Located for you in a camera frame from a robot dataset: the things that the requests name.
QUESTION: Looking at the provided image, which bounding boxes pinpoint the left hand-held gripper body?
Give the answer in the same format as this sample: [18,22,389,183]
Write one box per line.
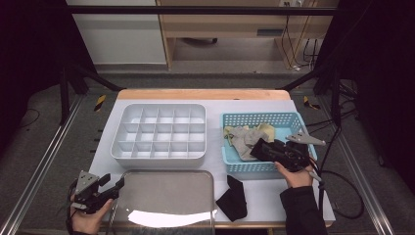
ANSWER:
[69,169,115,215]

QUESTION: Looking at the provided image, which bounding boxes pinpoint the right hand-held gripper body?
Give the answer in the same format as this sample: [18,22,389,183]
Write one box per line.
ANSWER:
[275,129,327,173]

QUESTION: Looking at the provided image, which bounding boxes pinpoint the black sock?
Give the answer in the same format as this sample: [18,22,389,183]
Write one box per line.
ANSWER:
[215,174,249,223]
[249,137,278,163]

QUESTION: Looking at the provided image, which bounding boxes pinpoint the grey sock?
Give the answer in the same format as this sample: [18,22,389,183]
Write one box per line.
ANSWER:
[229,125,260,162]
[244,127,270,148]

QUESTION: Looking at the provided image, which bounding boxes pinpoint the blue plastic basket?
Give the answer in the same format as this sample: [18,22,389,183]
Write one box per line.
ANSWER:
[220,112,318,174]

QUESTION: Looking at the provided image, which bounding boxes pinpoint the translucent grey box lid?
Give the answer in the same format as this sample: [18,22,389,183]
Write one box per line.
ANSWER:
[109,168,217,235]

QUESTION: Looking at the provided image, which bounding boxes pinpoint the white compartment storage box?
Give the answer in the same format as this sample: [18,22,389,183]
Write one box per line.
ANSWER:
[110,103,208,170]

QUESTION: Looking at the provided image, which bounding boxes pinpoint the person's right hand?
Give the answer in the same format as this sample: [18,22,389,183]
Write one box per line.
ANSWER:
[274,157,315,190]

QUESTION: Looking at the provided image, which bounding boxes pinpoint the person's left hand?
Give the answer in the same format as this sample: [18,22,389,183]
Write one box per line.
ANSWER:
[69,198,115,235]

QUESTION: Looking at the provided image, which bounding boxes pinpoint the yellow black tape strip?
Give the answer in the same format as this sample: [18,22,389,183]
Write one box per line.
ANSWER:
[302,94,322,112]
[93,94,108,113]

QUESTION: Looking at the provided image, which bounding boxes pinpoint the black metal stand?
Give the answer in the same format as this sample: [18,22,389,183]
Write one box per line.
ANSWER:
[277,62,345,128]
[58,61,124,127]

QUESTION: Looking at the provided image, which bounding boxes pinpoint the black curtain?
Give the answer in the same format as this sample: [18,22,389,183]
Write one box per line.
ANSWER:
[312,0,415,197]
[0,0,97,158]

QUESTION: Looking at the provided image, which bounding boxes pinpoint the wooden desk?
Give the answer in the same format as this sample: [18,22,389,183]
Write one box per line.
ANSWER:
[156,0,341,71]

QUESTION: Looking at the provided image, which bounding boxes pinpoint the white cabinet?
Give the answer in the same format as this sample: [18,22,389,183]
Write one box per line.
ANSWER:
[66,0,167,66]

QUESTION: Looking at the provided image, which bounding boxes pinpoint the black floor cables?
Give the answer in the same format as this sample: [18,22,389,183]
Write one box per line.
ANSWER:
[305,77,360,171]

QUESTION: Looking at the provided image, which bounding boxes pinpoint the left hand-held gripper black cable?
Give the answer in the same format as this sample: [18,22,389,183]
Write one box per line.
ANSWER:
[64,178,78,235]

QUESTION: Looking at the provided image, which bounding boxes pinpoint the hand-held gripper black cable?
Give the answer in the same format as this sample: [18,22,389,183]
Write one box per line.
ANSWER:
[311,164,365,220]
[64,178,78,235]

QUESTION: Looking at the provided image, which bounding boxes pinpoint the aluminium floor rail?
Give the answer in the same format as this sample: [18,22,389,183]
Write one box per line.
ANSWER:
[317,94,397,235]
[0,93,85,235]

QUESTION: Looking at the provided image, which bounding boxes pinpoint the right hand-held gripper black cable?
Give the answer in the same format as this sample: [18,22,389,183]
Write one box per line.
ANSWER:
[311,164,365,220]

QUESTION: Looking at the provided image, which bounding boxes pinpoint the black hanging cables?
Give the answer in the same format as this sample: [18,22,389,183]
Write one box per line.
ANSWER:
[302,37,320,67]

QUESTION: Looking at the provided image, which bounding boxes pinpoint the yellow cable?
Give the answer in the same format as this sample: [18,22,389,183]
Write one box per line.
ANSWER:
[280,0,315,71]

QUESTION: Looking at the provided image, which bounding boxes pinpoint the black horizontal frame bar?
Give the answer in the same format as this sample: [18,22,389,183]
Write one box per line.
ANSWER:
[67,5,339,17]

